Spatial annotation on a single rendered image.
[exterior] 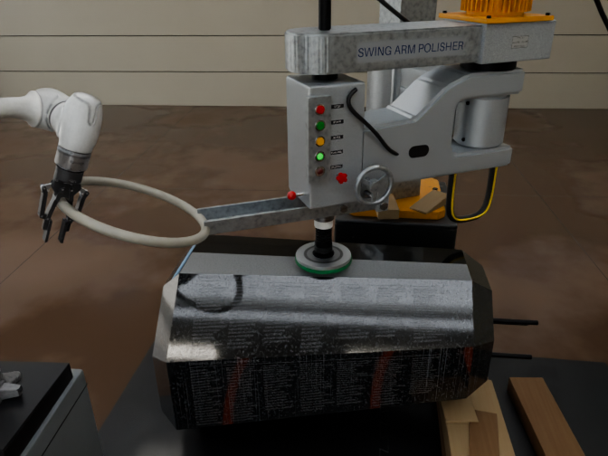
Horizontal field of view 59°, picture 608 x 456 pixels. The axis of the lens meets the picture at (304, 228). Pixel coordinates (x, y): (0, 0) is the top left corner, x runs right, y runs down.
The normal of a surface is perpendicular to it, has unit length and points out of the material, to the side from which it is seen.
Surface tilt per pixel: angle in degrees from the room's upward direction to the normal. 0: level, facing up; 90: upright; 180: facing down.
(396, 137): 90
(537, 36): 90
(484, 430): 0
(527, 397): 0
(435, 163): 90
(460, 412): 0
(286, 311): 45
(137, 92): 90
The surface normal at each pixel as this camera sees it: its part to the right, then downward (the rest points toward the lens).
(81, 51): -0.08, 0.43
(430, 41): 0.37, 0.41
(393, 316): -0.05, -0.33
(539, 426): -0.01, -0.90
